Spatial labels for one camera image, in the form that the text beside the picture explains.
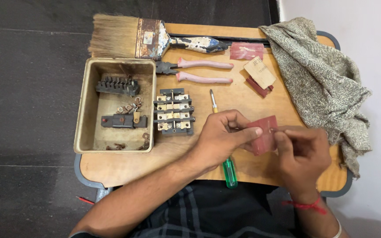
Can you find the black comb-shaped terminal block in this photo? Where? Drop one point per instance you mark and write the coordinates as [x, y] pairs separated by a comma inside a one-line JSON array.
[[117, 86]]

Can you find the beige plastic tray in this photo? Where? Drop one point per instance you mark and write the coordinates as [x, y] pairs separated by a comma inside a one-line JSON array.
[[84, 105]]

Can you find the red sandpaper piece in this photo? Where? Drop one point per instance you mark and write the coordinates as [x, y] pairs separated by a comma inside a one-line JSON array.
[[265, 140]]

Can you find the white bangle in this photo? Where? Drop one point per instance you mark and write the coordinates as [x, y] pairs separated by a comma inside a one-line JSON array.
[[338, 231]]

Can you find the rusty metal lug pieces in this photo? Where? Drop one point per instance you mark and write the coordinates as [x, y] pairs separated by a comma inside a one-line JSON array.
[[146, 142], [116, 146]]

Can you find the tan-backed sandpaper piece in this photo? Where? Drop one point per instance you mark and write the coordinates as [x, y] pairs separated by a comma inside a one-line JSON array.
[[260, 72]]

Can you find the person's left hand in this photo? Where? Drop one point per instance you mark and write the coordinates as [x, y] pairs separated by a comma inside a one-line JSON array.
[[215, 142]]

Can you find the red pen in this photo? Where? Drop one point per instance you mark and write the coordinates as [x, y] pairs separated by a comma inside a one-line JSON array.
[[85, 200]]

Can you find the folded red sandpaper strip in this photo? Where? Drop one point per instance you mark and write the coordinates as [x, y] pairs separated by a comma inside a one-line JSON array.
[[256, 87]]

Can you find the person's right hand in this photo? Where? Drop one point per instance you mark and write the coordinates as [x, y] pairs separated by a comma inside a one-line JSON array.
[[309, 162]]

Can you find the large paint-stained paintbrush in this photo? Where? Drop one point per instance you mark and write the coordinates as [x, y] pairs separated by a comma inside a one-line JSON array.
[[117, 36]]

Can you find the flat red sandpaper sheet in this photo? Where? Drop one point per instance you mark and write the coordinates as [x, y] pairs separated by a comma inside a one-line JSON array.
[[246, 51]]

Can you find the dark plaid shorts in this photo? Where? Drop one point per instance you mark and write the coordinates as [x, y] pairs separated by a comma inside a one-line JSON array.
[[210, 211]]

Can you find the black and brass terminal block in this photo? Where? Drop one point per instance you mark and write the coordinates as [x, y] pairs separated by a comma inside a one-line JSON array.
[[174, 112]]

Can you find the black fuse holder block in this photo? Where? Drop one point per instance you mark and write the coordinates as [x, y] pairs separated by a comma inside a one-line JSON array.
[[121, 121]]

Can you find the speckled grey cloth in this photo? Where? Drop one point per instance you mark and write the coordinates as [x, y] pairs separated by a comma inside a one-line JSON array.
[[319, 86]]

